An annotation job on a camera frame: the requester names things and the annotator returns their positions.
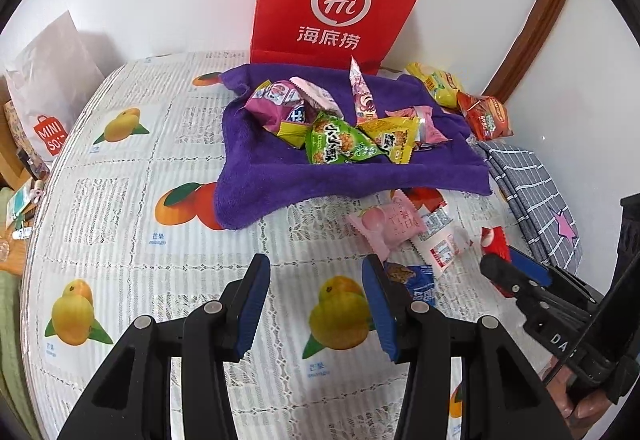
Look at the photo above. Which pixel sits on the blue snack packet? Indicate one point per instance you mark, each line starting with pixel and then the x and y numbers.
pixel 417 285

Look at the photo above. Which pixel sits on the narrow pink snack packet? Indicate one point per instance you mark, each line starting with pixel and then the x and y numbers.
pixel 361 92

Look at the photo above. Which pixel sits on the pink yellow-edged snack packet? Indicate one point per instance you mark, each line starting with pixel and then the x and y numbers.
pixel 272 112

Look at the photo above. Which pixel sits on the pink zigzag-edged snack packet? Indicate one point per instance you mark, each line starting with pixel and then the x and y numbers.
pixel 320 95

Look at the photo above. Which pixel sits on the large yellow snack packet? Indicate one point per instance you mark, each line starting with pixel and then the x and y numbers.
pixel 437 82

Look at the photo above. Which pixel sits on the white paper bag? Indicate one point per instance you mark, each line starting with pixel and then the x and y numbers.
pixel 50 70

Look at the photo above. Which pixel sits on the teal card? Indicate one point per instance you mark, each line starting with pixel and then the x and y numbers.
pixel 22 202

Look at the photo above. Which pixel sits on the grey checked cloth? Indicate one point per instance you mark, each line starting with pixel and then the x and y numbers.
pixel 530 180

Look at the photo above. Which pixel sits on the pale pink peach packet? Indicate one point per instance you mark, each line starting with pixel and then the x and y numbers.
pixel 385 225

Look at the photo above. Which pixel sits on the person's right hand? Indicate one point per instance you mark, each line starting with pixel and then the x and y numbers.
pixel 565 400

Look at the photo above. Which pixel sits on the green cloth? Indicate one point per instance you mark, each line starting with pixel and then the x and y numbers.
pixel 15 345

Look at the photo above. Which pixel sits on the wooden door frame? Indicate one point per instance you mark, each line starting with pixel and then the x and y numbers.
pixel 545 10

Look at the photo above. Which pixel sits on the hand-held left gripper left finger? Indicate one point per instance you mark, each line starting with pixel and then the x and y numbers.
pixel 252 305

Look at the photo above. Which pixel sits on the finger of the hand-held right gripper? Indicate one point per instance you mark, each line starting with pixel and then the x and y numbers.
pixel 502 275
pixel 530 270

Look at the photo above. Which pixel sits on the small yellow snack packet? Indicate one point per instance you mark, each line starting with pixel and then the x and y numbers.
pixel 395 140

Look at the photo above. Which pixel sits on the orange red snack packet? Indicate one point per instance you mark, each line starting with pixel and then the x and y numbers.
pixel 487 117

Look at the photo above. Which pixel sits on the light pink snack packet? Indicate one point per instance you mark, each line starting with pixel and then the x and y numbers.
pixel 427 125

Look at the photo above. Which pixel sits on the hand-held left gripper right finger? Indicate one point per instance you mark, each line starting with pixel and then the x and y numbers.
pixel 382 310

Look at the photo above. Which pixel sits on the patterned cardboard box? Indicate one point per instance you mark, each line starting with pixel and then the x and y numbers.
pixel 22 145

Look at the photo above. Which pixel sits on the wooden side table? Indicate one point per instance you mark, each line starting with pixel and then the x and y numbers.
pixel 15 265

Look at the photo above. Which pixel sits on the green snack packet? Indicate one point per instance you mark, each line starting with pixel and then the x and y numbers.
pixel 330 142

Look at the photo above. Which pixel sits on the purple towel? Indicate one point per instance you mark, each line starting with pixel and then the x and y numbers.
pixel 280 190

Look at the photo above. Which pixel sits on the fruit print tablecloth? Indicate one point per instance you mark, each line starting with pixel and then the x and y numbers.
pixel 150 250

